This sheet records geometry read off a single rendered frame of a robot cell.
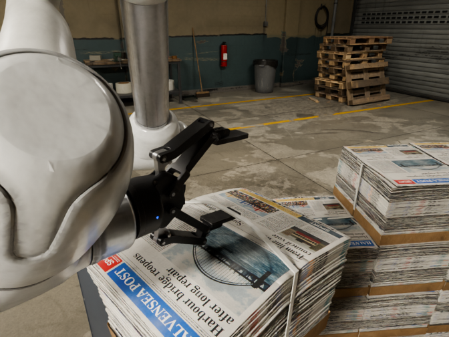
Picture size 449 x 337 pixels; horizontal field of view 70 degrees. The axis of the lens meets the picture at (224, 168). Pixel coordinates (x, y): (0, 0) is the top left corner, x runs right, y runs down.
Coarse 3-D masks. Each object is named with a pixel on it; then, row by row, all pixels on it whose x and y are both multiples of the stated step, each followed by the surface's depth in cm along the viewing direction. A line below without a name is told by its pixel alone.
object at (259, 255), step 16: (192, 208) 65; (208, 208) 65; (224, 224) 60; (240, 224) 60; (224, 240) 55; (240, 240) 55; (256, 240) 55; (240, 256) 51; (256, 256) 51; (272, 256) 51; (288, 256) 51; (272, 272) 48; (288, 272) 48; (304, 272) 50; (288, 288) 48; (304, 288) 52; (288, 304) 49; (288, 336) 56
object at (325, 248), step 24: (216, 192) 73; (240, 192) 75; (264, 216) 65; (288, 216) 66; (288, 240) 56; (312, 240) 58; (336, 240) 59; (312, 264) 52; (336, 264) 60; (312, 288) 55; (312, 312) 60
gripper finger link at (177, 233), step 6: (150, 234) 46; (174, 234) 47; (180, 234) 48; (186, 234) 49; (192, 234) 51; (162, 240) 45; (168, 240) 46; (174, 240) 46; (180, 240) 47; (186, 240) 48; (192, 240) 49; (198, 240) 50; (204, 240) 51
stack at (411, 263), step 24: (312, 216) 128; (336, 216) 128; (360, 240) 114; (360, 264) 114; (384, 264) 115; (408, 264) 116; (432, 264) 117; (336, 288) 117; (336, 312) 121; (360, 312) 122; (384, 312) 123; (408, 312) 124; (432, 312) 125; (408, 336) 131; (432, 336) 133
